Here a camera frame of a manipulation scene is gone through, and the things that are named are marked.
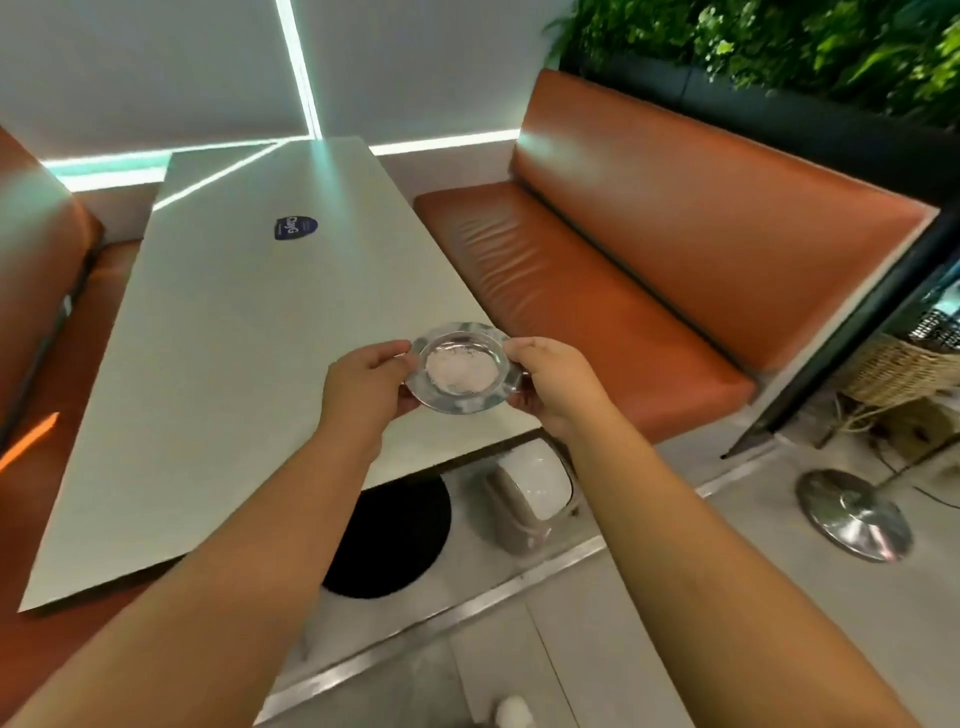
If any person's left hand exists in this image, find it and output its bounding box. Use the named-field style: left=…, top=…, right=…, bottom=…
left=320, top=339, right=425, bottom=440

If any person's right hand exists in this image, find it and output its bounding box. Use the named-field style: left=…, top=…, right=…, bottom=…
left=504, top=336, right=600, bottom=444

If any round metal ashtray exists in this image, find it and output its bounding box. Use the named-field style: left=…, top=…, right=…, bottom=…
left=402, top=321, right=528, bottom=416

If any person's right forearm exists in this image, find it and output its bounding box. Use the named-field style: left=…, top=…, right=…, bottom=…
left=558, top=407, right=925, bottom=728

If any person's left forearm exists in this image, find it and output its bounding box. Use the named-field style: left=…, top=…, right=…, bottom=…
left=0, top=414, right=387, bottom=728

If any white ash in ashtray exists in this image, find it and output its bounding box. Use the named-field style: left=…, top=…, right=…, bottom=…
left=425, top=347, right=497, bottom=396

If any white rectangular table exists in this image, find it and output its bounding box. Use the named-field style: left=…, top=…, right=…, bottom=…
left=18, top=135, right=544, bottom=614

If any small beige trash bin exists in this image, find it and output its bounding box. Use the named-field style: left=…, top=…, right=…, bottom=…
left=481, top=439, right=579, bottom=557

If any orange leather bench sofa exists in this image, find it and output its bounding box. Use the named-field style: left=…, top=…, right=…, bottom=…
left=413, top=69, right=940, bottom=446
left=0, top=126, right=172, bottom=728

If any blue round sticker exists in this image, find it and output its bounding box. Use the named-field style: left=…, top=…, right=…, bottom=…
left=272, top=214, right=321, bottom=244

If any black round table base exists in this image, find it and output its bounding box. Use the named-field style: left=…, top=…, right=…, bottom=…
left=321, top=474, right=453, bottom=600

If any person's white shoe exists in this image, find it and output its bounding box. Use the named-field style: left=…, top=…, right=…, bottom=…
left=490, top=694, right=534, bottom=728

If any round chrome stand base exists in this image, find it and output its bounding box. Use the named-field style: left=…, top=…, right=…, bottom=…
left=795, top=468, right=915, bottom=563

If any woven wicker basket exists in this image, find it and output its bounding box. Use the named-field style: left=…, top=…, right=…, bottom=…
left=837, top=332, right=960, bottom=410

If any green plant wall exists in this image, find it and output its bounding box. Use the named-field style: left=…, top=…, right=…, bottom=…
left=545, top=0, right=960, bottom=127

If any black cable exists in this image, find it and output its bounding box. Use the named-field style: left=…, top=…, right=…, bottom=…
left=870, top=447, right=960, bottom=505

